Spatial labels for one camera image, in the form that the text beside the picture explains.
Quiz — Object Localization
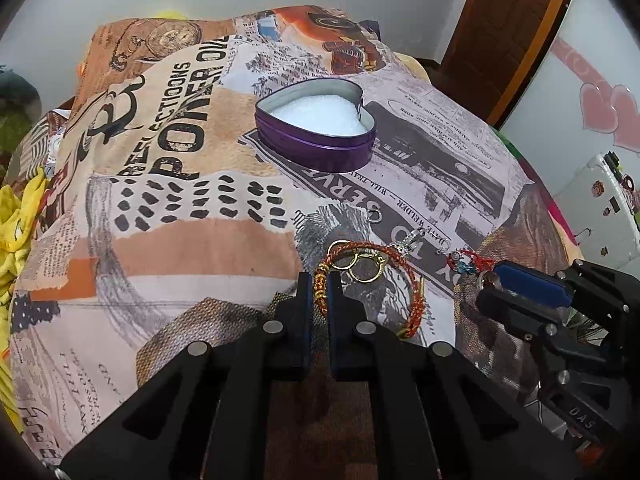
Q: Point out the red orange beaded bracelet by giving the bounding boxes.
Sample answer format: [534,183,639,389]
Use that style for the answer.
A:
[312,240,428,339]

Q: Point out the green patterned cloth pile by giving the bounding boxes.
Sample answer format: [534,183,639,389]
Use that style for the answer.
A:
[0,64,41,174]

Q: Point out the white wardrobe sliding door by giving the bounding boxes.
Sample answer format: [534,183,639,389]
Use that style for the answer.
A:
[501,0,639,194]

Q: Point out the yellow headboard tube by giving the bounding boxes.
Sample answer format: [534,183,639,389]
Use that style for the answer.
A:
[152,10,188,20]

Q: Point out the yellow cloth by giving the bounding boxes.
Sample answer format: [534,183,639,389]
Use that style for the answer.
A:
[0,167,49,432]

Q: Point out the white stickered case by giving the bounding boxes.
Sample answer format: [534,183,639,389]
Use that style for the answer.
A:
[554,154,639,269]

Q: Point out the brown wooden door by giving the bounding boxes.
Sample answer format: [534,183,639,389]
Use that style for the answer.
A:
[438,0,568,126]

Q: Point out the gold double ring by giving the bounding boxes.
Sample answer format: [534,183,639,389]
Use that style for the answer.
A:
[334,251,390,283]

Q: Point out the printed collage bed blanket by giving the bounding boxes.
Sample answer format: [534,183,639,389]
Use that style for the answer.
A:
[10,6,567,464]

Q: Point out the silver charm pendant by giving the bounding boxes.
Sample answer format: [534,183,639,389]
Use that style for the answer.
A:
[390,228,425,257]

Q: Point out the purple heart-shaped tin box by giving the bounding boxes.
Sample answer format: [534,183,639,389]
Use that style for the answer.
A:
[255,78,376,174]

